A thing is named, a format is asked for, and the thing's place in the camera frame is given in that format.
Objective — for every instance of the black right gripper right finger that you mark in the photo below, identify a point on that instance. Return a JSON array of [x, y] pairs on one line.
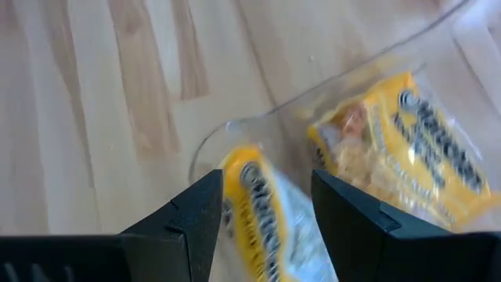
[[364, 243]]

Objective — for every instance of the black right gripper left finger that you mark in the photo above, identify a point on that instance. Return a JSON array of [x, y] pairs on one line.
[[180, 243]]

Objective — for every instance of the yellow Maruchan noodle pack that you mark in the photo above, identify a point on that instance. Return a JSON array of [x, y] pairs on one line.
[[411, 129], [254, 219]]

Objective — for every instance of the clear plastic bin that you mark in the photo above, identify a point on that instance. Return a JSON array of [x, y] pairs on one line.
[[289, 137]]

